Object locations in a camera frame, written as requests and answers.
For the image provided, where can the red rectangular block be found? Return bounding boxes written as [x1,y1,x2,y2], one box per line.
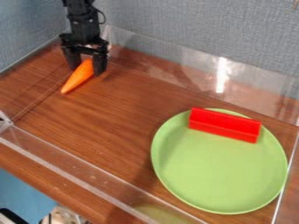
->
[188,108,261,144]

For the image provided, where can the green round plate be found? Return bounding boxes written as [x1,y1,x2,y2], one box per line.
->
[150,111,287,214]

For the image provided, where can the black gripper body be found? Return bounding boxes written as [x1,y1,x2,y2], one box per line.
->
[60,17,108,57]

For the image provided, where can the clear acrylic barrier wall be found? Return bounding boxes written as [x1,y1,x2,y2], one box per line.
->
[0,26,299,224]

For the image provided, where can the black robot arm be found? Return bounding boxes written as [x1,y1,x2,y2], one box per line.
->
[60,0,108,76]

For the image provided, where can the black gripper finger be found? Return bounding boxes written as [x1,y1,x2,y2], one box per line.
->
[92,52,108,76]
[61,46,81,70]

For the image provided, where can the orange toy carrot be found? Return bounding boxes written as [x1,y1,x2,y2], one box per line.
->
[60,59,93,94]

